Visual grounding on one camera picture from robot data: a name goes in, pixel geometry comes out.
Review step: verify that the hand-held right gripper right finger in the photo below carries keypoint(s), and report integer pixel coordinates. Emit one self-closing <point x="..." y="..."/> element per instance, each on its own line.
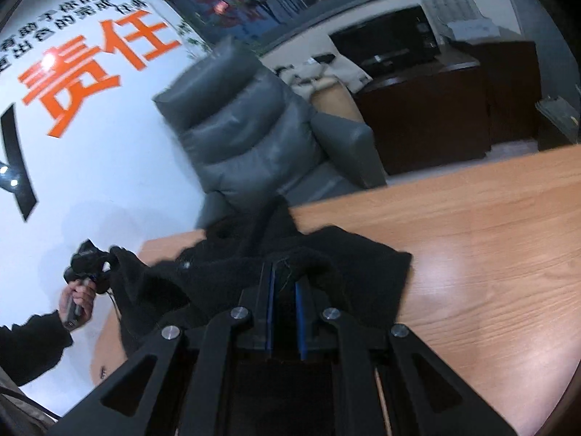
<point x="301" y="315"/>

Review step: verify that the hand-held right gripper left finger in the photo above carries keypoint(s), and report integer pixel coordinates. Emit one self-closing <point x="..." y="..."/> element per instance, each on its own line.
<point x="271" y="299"/>

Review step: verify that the black fleece garment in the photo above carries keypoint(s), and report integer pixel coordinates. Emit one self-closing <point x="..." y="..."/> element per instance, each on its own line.
<point x="218" y="277"/>

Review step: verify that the person's left forearm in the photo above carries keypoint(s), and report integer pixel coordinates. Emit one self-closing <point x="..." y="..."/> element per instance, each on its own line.
<point x="29" y="340"/>

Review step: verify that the person's left hand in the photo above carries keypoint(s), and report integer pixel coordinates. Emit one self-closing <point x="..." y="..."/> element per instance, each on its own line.
<point x="81" y="297"/>

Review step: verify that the grey leather armchair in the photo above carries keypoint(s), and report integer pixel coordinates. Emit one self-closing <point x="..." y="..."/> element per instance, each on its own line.
<point x="268" y="145"/>

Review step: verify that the wooden desk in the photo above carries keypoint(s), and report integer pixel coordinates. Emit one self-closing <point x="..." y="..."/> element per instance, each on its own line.
<point x="476" y="259"/>

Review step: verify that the cardboard box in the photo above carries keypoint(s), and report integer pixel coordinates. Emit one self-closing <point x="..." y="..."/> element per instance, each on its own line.
<point x="333" y="102"/>

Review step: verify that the dark wooden cabinet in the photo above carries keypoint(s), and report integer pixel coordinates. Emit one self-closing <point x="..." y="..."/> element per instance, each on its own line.
<point x="449" y="109"/>

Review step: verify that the black microwave oven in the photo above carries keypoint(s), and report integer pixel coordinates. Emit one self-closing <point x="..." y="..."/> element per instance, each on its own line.
<point x="386" y="38"/>

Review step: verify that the white printer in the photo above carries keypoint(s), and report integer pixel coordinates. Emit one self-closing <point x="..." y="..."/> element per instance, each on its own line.
<point x="458" y="13"/>

